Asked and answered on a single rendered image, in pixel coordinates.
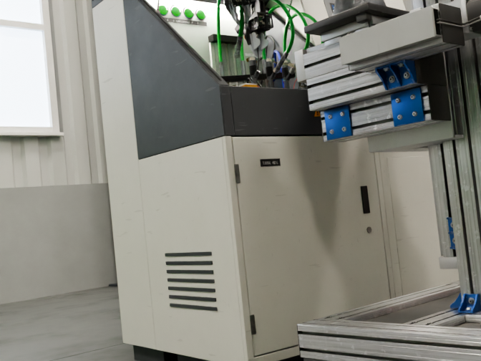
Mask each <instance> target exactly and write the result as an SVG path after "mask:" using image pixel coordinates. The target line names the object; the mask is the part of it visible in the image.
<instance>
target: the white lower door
mask: <svg viewBox="0 0 481 361"><path fill-rule="evenodd" d="M231 140H232V147H233V161H234V168H235V181H236V189H237V196H238V210H239V216H240V230H241V237H242V245H243V258H244V265H245V273H246V286H247V293H248V306H249V314H250V321H251V334H252V342H253V355H254V356H257V355H262V354H265V353H268V352H273V351H276V350H281V349H283V348H287V347H292V346H294V345H298V332H297V324H300V323H303V322H307V321H311V320H314V319H318V318H322V317H326V316H329V315H333V314H337V313H340V312H345V311H348V310H350V309H356V308H359V307H363V306H366V305H369V304H374V303H377V302H382V301H385V300H388V299H390V294H389V282H388V276H387V264H386V257H385V251H384V239H383V233H382V220H381V214H380V207H379V195H378V189H377V182H376V171H375V164H374V153H370V152H369V146H368V139H367V138H361V139H357V140H350V141H346V142H324V141H323V136H285V137H232V138H231Z"/></svg>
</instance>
